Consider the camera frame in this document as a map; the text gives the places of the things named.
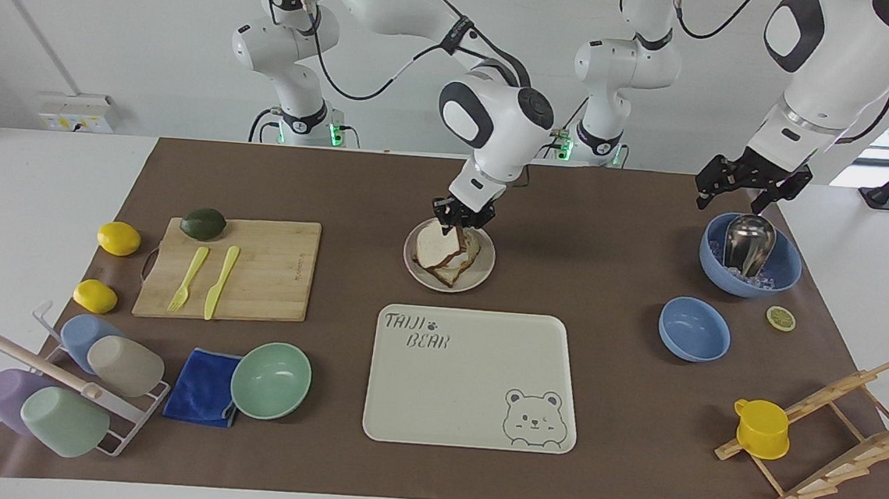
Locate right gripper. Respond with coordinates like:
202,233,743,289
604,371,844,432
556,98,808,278
429,188,501,234

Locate yellow cup with handle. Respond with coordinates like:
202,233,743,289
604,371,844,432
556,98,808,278
730,397,793,462

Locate yellow-green plastic knife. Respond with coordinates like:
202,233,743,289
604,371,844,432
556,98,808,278
202,243,242,323

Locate cream tray with bear print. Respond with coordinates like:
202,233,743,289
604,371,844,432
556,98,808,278
361,301,586,456

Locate silver metal scoop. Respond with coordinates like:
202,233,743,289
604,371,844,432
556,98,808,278
721,212,778,281

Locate clear ice cubes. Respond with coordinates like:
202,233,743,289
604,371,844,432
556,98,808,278
710,237,787,294

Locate white wire cup rack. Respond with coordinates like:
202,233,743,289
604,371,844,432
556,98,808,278
0,297,176,462

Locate small blue bowl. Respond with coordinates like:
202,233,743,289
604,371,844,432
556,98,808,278
656,294,734,365

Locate yellow lemon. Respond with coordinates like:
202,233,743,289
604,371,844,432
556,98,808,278
95,219,144,258
71,278,120,315

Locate green plastic cup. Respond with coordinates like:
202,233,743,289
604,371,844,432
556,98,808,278
17,383,113,461

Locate blue plastic cup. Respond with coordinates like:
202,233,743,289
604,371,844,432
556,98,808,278
57,312,127,376

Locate sandwich base with filling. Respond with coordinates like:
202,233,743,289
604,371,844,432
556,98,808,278
430,228,485,290

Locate purple plastic cup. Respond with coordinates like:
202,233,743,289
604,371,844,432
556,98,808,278
0,367,55,440

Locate green bowl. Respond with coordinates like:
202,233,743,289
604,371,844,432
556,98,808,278
228,339,315,424

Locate beige round plate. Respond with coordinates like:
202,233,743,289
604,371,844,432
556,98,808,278
400,216,499,297

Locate wooden cutting board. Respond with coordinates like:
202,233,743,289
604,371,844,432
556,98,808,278
132,210,323,330

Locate white wall socket box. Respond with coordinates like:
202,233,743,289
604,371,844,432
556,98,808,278
37,91,118,135

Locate white bread slice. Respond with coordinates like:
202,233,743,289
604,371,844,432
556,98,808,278
414,218,468,276

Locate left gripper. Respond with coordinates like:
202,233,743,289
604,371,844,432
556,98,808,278
693,143,816,220

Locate blue cloth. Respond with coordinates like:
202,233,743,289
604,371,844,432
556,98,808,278
161,346,244,429

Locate beige plastic cup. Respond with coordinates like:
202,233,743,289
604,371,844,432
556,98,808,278
84,333,168,401

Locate yellow-green plastic fork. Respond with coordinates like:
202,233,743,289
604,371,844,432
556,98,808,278
166,244,211,315

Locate wooden drying rack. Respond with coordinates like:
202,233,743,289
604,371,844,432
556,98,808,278
711,346,889,499

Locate large blue bowl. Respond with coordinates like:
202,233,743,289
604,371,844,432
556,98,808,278
695,210,806,301

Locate lemon slice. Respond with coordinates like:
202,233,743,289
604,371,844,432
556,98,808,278
765,305,798,333

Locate dark green avocado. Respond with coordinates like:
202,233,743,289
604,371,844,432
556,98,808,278
180,206,228,243

